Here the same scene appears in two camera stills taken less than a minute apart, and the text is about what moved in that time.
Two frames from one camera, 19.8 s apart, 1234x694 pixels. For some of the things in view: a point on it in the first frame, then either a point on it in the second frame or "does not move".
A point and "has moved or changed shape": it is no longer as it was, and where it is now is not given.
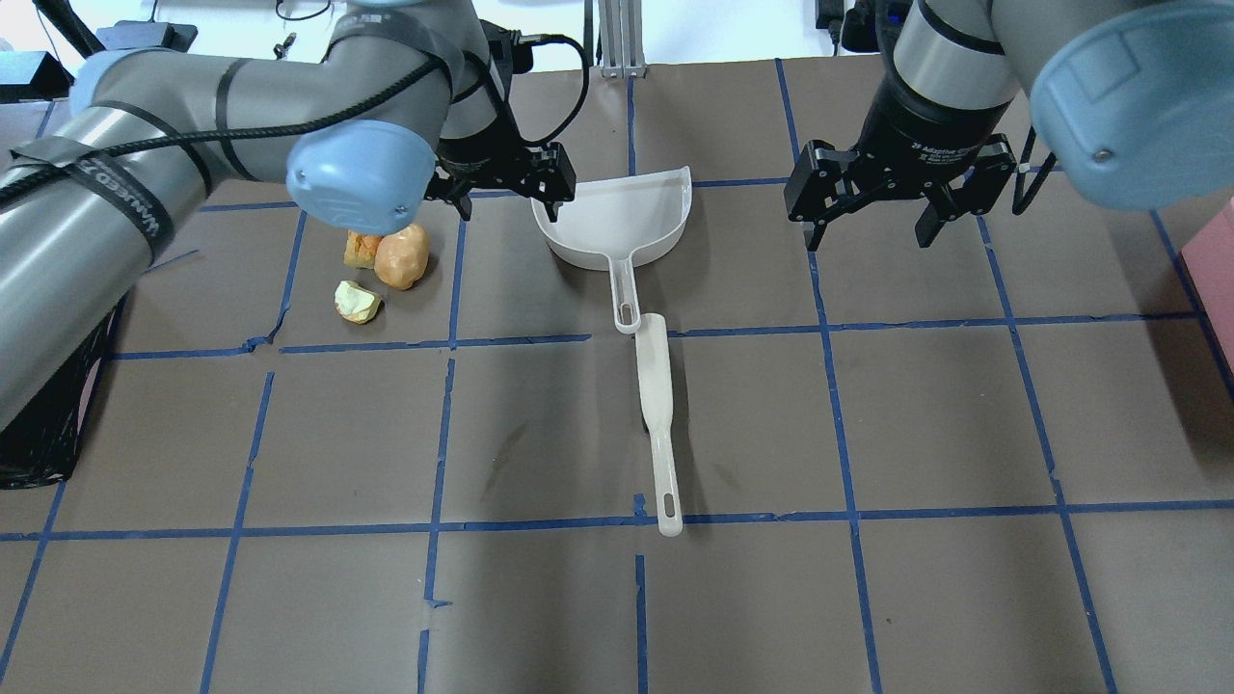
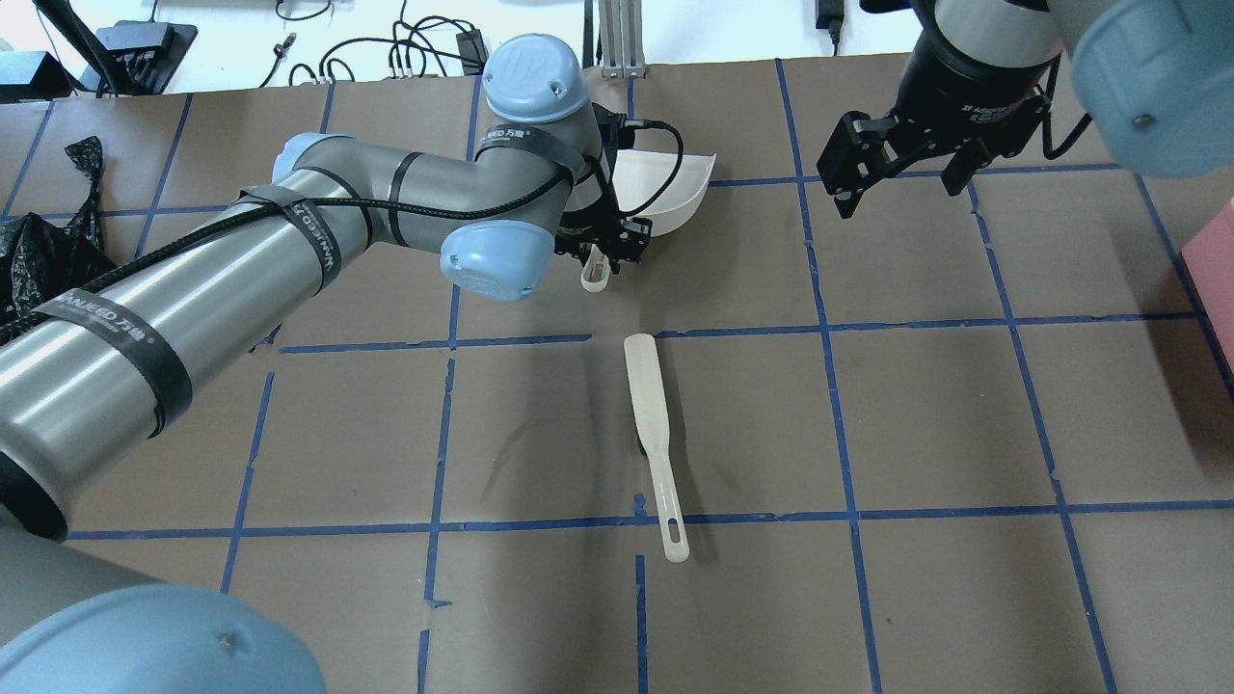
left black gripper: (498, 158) → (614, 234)
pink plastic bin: (1210, 256) does not move
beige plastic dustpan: (617, 222) has moved or changed shape
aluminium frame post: (622, 39) does not move
